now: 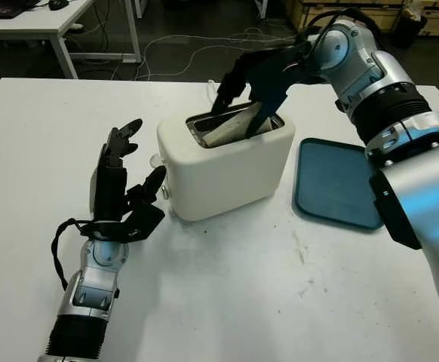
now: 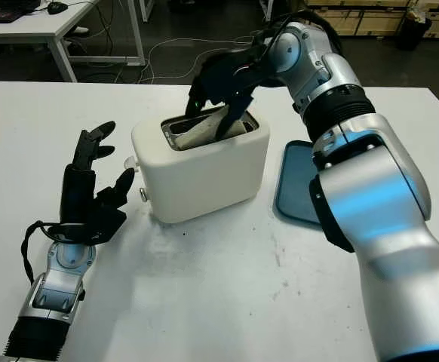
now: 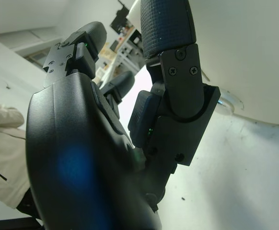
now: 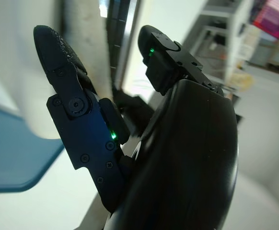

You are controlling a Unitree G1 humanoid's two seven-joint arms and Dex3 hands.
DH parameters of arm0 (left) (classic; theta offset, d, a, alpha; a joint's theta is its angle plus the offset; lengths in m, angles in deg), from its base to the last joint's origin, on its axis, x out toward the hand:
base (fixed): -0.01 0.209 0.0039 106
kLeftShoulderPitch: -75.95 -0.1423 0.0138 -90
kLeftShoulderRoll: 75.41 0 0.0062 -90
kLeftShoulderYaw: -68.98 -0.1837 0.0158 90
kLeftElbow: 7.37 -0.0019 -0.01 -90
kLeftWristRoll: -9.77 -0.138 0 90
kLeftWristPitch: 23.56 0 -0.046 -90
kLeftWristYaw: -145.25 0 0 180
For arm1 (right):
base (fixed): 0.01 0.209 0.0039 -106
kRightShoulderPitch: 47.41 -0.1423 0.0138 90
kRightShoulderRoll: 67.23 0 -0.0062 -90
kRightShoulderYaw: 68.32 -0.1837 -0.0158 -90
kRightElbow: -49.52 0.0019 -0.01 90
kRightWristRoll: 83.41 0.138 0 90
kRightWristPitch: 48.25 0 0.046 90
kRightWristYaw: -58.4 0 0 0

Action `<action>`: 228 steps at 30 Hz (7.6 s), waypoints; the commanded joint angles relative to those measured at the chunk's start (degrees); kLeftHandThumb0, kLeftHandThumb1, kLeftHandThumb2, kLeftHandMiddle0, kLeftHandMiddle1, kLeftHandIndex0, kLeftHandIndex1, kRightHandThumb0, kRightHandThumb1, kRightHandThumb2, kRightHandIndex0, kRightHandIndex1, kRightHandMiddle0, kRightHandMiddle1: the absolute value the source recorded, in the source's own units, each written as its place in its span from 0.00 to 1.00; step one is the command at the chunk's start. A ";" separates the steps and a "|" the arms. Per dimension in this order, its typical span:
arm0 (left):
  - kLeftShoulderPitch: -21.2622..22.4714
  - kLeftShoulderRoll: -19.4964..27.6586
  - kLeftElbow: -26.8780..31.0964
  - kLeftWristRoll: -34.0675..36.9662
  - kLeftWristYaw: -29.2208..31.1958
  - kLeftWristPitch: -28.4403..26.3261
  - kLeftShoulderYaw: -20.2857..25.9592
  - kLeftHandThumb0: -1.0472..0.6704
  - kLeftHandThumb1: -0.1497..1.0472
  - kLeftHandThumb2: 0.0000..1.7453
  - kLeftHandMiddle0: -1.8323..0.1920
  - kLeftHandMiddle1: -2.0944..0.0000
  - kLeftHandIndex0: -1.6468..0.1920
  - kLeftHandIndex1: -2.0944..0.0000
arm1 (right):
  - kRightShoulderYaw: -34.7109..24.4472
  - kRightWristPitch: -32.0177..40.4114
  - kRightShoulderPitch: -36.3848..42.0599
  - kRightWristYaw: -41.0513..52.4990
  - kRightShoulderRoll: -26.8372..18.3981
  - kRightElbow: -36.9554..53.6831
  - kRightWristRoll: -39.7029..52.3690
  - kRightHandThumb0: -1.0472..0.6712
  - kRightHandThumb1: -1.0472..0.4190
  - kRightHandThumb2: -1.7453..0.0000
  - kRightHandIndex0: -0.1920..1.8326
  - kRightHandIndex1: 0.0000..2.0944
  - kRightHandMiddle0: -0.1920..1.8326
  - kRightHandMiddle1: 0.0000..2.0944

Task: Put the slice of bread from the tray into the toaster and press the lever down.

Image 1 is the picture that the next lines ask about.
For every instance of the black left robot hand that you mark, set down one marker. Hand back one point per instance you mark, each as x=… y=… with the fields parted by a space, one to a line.
x=108 y=192

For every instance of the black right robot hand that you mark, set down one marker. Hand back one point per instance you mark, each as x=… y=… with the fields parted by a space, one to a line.
x=276 y=71

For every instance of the pale bread slice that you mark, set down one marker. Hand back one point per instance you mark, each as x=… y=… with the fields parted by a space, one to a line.
x=231 y=128

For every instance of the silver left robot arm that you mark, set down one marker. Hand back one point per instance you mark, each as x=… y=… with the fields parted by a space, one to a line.
x=91 y=279

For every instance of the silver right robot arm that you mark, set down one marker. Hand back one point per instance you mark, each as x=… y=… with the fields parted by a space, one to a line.
x=404 y=113

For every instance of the white two-slot toaster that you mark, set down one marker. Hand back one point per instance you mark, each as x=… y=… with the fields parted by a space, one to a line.
x=223 y=177

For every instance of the blue plastic tray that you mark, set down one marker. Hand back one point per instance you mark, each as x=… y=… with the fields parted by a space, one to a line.
x=332 y=184

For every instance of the white metal desk leg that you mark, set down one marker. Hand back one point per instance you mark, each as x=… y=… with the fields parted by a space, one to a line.
x=139 y=8
x=261 y=7

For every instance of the black trash bin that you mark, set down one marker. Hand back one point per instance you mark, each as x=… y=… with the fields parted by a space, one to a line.
x=410 y=30

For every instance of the wooden shipping crate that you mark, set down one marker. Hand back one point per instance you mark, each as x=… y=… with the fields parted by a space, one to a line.
x=434 y=22

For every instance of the white office desk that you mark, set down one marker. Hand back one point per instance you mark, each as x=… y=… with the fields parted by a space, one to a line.
x=53 y=22

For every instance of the black computer mouse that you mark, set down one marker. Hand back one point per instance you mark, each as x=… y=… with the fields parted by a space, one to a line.
x=58 y=3

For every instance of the black laptop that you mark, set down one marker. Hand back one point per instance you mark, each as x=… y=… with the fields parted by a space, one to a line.
x=0 y=7

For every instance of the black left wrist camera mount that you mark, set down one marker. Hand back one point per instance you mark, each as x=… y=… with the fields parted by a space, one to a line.
x=140 y=224

